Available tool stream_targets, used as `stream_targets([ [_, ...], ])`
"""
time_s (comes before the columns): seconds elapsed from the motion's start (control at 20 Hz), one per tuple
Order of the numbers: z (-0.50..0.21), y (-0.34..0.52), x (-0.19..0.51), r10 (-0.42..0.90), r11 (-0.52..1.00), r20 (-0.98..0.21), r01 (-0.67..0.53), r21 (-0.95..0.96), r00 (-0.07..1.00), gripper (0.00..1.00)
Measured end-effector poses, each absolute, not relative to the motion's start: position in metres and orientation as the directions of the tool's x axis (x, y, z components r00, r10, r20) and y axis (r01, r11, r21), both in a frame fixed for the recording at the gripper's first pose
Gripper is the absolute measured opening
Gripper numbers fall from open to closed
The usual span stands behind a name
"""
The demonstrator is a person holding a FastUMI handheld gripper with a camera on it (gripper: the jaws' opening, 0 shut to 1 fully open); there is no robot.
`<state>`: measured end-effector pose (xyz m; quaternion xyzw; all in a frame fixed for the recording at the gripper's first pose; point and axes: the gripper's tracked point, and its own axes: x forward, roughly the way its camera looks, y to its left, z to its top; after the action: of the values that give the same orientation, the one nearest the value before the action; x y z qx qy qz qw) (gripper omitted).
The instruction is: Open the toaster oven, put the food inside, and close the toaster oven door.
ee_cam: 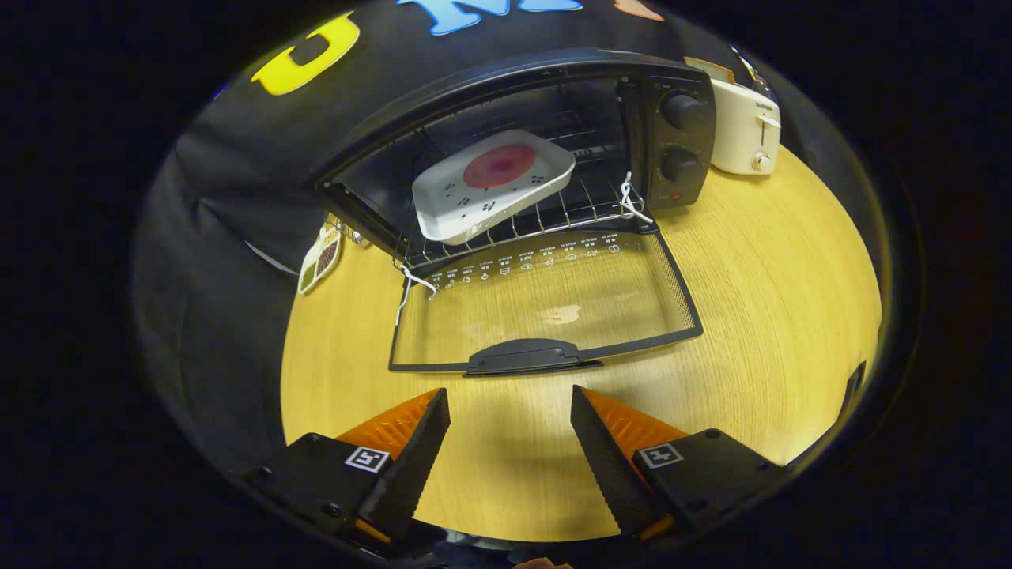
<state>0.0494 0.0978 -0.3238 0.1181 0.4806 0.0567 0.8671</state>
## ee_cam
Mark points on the pink ham slice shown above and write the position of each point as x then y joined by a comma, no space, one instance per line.
500,166

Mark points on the black toaster oven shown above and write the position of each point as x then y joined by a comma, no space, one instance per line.
700,138

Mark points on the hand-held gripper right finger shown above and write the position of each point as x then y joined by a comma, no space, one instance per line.
605,466

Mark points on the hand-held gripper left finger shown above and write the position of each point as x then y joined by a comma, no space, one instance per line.
411,466

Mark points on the divided dish of beans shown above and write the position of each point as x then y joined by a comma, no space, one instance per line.
320,259

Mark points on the white bread toaster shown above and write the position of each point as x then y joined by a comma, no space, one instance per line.
735,126

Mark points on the brown bread slice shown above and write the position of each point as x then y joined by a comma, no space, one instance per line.
710,69

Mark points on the white cherry print plate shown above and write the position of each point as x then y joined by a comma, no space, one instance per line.
451,205

